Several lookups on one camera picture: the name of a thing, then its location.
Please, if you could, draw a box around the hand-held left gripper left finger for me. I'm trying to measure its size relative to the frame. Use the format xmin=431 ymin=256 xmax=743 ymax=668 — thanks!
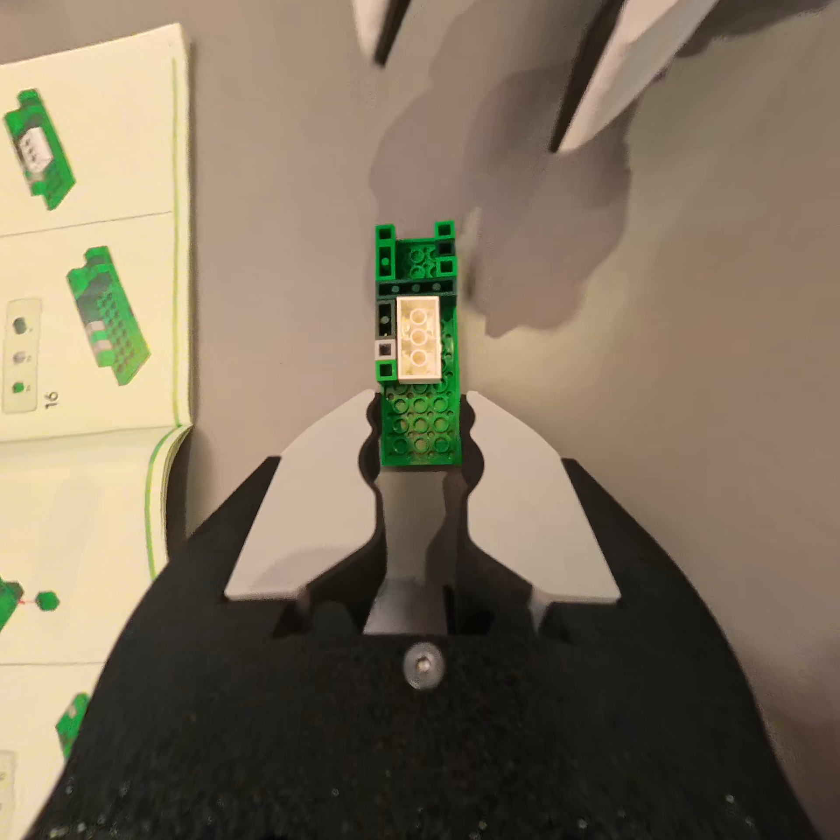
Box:
xmin=226 ymin=390 xmax=379 ymax=601

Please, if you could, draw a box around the building instruction booklet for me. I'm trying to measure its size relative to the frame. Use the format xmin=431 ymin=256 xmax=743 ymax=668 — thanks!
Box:
xmin=0 ymin=23 xmax=196 ymax=840

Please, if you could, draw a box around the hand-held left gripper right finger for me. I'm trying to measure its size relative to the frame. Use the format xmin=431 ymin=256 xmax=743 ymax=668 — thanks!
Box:
xmin=466 ymin=390 xmax=621 ymax=605

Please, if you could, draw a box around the green brick model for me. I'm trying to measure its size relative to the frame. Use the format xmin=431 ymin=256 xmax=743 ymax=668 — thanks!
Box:
xmin=373 ymin=220 xmax=462 ymax=471

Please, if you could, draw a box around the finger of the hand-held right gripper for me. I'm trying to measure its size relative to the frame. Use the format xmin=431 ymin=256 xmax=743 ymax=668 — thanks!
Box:
xmin=354 ymin=0 xmax=411 ymax=67
xmin=551 ymin=0 xmax=723 ymax=155

